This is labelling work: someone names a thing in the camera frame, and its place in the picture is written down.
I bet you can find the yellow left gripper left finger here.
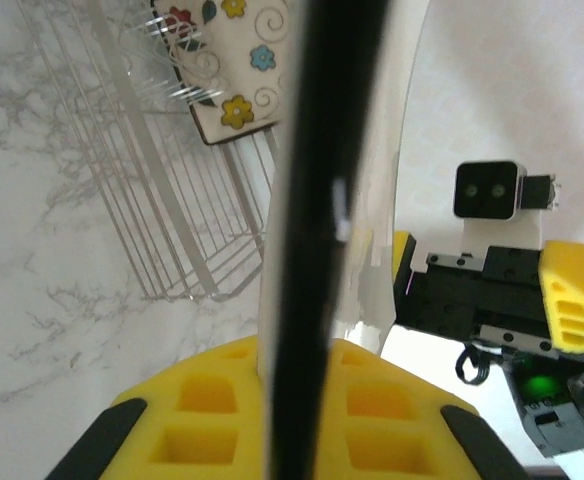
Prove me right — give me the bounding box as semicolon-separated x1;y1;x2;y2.
46;334;266;480

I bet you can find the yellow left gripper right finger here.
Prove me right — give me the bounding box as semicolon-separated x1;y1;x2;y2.
316;337;531;480

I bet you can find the square floral plate dark rim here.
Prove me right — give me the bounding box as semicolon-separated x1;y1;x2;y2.
149;0;296;147
256;0;436;480

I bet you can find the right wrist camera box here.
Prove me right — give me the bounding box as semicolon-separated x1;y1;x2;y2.
452;159;558;274

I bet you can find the wire dish rack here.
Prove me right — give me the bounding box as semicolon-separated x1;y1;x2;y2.
16;0;293;304

